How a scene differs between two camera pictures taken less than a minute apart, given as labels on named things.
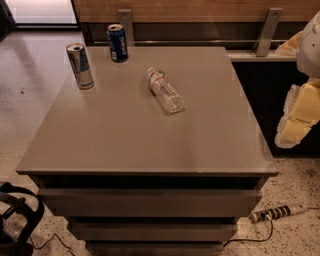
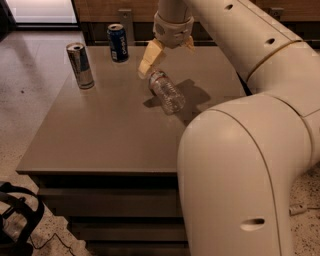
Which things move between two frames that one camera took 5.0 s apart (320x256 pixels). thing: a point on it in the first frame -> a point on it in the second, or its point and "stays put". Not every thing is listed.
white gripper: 310,50 -> 172,32
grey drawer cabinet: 136,181 stays put
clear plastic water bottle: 167,95 stays put
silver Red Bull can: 80,65 stays put
